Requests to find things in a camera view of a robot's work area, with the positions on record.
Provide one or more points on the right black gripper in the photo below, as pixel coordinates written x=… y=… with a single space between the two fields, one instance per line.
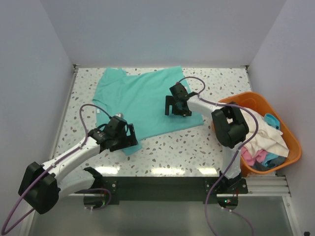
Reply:
x=177 y=104

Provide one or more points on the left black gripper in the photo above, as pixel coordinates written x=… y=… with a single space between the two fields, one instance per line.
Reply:
x=128 y=137

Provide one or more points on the teal t-shirt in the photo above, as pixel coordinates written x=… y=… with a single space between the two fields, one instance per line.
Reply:
x=141 y=100

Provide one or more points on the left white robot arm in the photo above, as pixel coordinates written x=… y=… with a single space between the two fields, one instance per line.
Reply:
x=41 y=185

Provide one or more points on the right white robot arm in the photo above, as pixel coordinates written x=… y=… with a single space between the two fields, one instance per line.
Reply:
x=229 y=125

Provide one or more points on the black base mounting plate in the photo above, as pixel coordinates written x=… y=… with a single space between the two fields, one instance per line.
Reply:
x=167 y=189

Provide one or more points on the orange plastic laundry basket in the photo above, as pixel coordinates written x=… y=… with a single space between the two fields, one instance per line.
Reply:
x=259 y=104

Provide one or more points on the light blue garment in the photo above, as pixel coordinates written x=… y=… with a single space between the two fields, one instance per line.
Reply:
x=272 y=121

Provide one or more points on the cream white garment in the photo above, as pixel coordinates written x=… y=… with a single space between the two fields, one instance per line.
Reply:
x=267 y=138

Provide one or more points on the pink garment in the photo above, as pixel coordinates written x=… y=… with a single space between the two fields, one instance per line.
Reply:
x=251 y=159

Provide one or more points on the grey garment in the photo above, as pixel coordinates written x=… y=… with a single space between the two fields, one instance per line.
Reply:
x=259 y=167

